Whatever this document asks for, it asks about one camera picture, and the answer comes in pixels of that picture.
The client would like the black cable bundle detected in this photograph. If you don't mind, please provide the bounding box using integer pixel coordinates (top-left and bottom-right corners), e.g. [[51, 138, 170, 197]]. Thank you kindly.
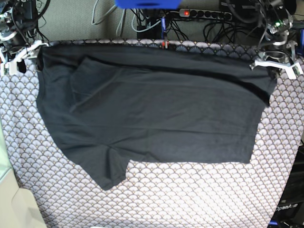
[[166, 14, 262, 45]]

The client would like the blue clamp right edge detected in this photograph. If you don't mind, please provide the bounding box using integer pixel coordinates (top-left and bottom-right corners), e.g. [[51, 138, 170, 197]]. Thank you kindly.
[[296, 29, 304, 56]]

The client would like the grey coiled cable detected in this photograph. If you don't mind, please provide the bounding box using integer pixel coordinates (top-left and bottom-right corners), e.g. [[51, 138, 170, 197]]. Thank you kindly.
[[91, 0, 162, 33]]

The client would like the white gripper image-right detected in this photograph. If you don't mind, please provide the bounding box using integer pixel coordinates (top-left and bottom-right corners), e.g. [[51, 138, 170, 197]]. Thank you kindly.
[[249, 40, 303, 80]]

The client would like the blue mount bracket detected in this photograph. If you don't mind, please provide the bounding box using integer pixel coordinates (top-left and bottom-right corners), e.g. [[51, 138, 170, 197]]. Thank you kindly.
[[115, 0, 181, 9]]

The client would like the blue clamp handle centre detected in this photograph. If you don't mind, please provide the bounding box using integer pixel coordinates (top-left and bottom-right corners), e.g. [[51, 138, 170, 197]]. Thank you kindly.
[[161, 17, 166, 40]]

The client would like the red table clamp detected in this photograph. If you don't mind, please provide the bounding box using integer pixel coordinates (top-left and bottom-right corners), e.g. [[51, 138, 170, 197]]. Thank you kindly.
[[162, 41, 169, 49]]

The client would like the black power strip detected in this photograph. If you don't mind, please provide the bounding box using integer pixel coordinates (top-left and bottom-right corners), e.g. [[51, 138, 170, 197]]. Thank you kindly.
[[179, 9, 233, 21]]

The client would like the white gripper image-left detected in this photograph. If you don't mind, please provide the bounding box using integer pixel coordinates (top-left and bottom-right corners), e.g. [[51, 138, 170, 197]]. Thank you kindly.
[[0, 40, 49, 76]]

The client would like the dark grey T-shirt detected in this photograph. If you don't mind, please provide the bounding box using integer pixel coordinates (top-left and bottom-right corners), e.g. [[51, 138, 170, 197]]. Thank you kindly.
[[37, 45, 276, 190]]

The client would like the black OpenArm case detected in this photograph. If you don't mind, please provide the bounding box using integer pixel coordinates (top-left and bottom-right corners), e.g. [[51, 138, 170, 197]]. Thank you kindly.
[[268, 145, 304, 228]]

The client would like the fan-patterned table cloth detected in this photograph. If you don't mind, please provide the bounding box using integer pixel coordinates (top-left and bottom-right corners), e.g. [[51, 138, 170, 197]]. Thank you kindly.
[[0, 39, 304, 228]]

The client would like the beige plastic bin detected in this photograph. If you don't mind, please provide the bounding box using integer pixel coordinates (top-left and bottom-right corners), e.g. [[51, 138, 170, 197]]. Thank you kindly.
[[0, 131, 46, 228]]

